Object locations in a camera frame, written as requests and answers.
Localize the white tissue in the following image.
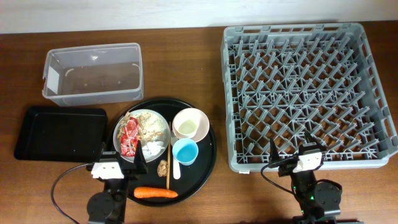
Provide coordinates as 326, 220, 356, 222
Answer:
142, 141, 164, 159

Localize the clear plastic bin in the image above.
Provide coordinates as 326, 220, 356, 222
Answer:
42, 43, 144, 106

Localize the red snack wrapper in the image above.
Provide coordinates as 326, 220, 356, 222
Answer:
118, 116, 141, 157

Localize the light blue cup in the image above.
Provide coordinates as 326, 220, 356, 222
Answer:
172, 138, 198, 166

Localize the wooden chopstick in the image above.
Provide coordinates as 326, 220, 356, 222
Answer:
166, 122, 172, 190

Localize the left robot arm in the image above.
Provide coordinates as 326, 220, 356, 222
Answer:
86, 141, 148, 223

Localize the round black serving tray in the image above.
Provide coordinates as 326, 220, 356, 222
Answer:
104, 97, 218, 207

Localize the brown walnut shell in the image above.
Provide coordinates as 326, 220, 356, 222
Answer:
157, 160, 169, 177

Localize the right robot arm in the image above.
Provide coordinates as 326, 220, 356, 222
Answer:
261, 132, 356, 224

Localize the cooked rice pile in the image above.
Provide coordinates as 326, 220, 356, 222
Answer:
133, 111, 165, 141

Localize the cream white cup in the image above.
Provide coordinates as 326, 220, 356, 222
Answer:
174, 111, 199, 138

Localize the grey dishwasher rack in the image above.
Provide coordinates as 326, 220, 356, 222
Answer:
221, 22, 397, 174

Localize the pink bowl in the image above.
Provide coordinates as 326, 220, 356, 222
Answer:
172, 108, 210, 142

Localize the white plastic fork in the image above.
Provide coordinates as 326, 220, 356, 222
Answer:
170, 130, 181, 180

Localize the black rectangular tray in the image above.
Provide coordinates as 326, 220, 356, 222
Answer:
14, 106, 108, 163

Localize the grey plate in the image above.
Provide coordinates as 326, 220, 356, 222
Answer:
113, 109, 170, 162

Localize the peanut shells pile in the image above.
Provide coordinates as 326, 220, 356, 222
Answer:
117, 111, 164, 141

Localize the orange carrot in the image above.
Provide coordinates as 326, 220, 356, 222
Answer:
134, 187, 178, 198

